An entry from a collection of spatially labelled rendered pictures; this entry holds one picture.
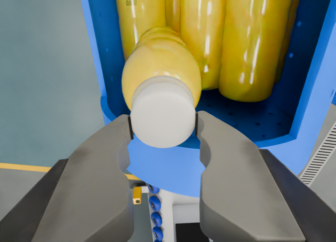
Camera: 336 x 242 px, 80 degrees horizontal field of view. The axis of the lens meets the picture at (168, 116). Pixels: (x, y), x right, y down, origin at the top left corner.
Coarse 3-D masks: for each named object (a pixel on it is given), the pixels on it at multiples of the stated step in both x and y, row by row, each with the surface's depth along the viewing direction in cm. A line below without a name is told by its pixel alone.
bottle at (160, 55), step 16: (144, 32) 25; (160, 32) 20; (176, 32) 25; (144, 48) 15; (160, 48) 14; (176, 48) 15; (128, 64) 15; (144, 64) 14; (160, 64) 13; (176, 64) 14; (192, 64) 15; (128, 80) 14; (144, 80) 13; (160, 80) 13; (176, 80) 13; (192, 80) 14; (128, 96) 14; (192, 96) 13
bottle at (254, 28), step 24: (240, 0) 20; (264, 0) 19; (288, 0) 20; (240, 24) 21; (264, 24) 20; (240, 48) 22; (264, 48) 22; (240, 72) 23; (264, 72) 23; (240, 96) 25; (264, 96) 25
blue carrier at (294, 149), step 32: (96, 0) 24; (320, 0) 24; (96, 32) 24; (320, 32) 14; (96, 64) 25; (288, 64) 30; (320, 64) 14; (288, 96) 31; (320, 96) 16; (256, 128) 28; (288, 128) 28; (320, 128) 20; (160, 160) 18; (192, 160) 17; (288, 160) 18; (192, 192) 19
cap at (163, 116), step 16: (144, 96) 11; (160, 96) 11; (176, 96) 11; (144, 112) 11; (160, 112) 11; (176, 112) 11; (192, 112) 11; (144, 128) 12; (160, 128) 12; (176, 128) 12; (192, 128) 12; (160, 144) 12; (176, 144) 12
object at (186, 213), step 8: (176, 208) 65; (184, 208) 64; (192, 208) 64; (176, 216) 62; (184, 216) 62; (192, 216) 62; (176, 224) 58; (184, 224) 58; (192, 224) 58; (176, 232) 56; (184, 232) 56; (192, 232) 56; (200, 232) 56; (176, 240) 54; (184, 240) 54; (192, 240) 54; (200, 240) 54; (208, 240) 54
